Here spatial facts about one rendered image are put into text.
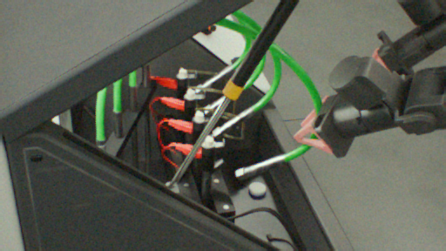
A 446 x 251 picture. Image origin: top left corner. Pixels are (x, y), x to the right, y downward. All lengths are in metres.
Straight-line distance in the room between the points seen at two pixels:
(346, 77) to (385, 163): 2.15
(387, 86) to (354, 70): 0.05
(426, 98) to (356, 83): 0.09
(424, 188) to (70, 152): 2.39
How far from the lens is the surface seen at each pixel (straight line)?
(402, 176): 3.00
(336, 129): 1.00
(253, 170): 1.12
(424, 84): 0.91
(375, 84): 0.89
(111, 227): 0.80
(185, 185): 1.31
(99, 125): 1.13
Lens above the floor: 1.87
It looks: 37 degrees down
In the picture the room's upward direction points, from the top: 4 degrees clockwise
